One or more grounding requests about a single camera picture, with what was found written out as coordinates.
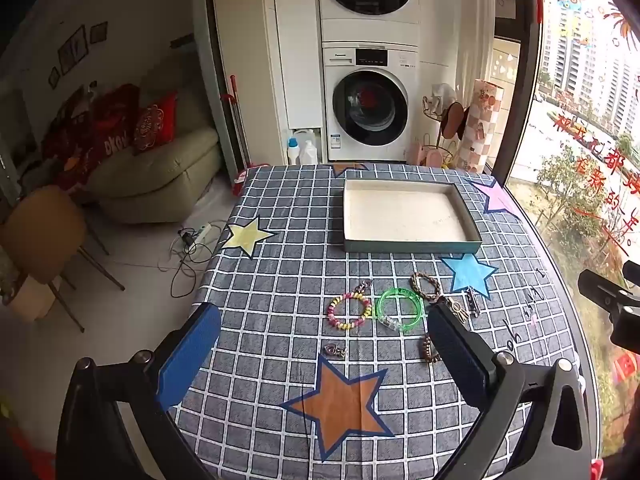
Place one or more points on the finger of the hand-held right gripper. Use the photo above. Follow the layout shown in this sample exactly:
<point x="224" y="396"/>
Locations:
<point x="632" y="271"/>
<point x="600" y="290"/>

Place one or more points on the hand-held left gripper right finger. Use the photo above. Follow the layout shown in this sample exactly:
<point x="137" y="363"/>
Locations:
<point x="457" y="355"/>

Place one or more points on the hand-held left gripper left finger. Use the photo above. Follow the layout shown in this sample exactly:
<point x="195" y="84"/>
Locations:
<point x="187" y="355"/>

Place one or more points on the gold rabbit hairpin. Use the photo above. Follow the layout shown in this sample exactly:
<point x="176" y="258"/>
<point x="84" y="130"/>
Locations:
<point x="456" y="307"/>

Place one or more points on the dark metal hair clip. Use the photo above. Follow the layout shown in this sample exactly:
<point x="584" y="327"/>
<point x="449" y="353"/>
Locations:
<point x="472" y="300"/>

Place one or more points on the green translucent bangle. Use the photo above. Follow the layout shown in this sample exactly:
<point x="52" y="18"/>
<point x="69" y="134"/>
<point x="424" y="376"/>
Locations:
<point x="382" y="305"/>

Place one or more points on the metal flower charm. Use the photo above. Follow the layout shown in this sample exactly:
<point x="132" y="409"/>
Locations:
<point x="332" y="349"/>

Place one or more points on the shallow teal cardboard tray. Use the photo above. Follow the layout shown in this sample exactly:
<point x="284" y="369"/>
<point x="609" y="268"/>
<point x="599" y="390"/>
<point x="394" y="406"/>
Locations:
<point x="400" y="210"/>

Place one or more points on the red lettering window decal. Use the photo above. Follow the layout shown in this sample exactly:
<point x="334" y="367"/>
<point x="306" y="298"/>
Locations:
<point x="600" y="170"/>

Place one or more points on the grey checked star tablecloth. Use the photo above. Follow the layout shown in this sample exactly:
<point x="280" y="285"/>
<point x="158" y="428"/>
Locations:
<point x="280" y="270"/>

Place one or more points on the white power strip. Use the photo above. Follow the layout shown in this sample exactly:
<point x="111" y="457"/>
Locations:
<point x="202" y="230"/>

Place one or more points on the cream leather sofa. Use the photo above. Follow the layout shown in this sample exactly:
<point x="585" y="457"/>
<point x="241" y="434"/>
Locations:
<point x="150" y="170"/>

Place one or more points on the tan chair with metal legs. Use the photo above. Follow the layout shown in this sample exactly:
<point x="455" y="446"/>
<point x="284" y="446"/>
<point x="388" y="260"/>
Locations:
<point x="40" y="230"/>

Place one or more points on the pink container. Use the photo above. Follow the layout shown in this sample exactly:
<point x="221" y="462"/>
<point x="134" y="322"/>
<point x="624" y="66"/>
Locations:
<point x="425" y="154"/>

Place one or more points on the pink checked paper roll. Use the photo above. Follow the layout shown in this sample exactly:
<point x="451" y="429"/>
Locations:
<point x="480" y="125"/>

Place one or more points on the blue-capped white bottle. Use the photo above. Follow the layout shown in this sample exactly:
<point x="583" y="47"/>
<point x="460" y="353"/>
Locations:
<point x="292" y="152"/>

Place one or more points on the red patterned cushion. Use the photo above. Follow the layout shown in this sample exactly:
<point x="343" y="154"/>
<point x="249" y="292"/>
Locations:
<point x="155" y="122"/>

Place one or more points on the translucent plastic bottle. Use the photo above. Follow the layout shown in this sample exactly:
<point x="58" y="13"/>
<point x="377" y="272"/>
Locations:
<point x="310" y="154"/>

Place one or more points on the red printed cloth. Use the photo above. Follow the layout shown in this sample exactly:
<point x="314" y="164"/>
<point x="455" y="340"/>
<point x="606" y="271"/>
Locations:
<point x="95" y="135"/>

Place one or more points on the white detergent jug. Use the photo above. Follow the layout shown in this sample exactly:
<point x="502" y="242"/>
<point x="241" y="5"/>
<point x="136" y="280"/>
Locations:
<point x="305" y="137"/>

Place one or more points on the white cloth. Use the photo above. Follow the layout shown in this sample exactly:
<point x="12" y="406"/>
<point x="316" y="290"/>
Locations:
<point x="444" y="94"/>

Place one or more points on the white front-load washing machine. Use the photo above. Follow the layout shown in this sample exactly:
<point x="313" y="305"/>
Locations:
<point x="370" y="105"/>

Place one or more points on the tall white cabinet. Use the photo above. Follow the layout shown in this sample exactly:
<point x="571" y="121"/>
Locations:
<point x="297" y="50"/>

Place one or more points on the small dark picture frame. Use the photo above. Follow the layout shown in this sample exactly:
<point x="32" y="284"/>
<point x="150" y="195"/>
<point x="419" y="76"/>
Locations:
<point x="54" y="77"/>

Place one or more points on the large dark picture frame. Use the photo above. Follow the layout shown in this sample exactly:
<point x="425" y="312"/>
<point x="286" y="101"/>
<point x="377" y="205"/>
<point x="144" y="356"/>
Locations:
<point x="73" y="49"/>

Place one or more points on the medium dark picture frame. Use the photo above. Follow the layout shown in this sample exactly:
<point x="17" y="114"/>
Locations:
<point x="98" y="32"/>

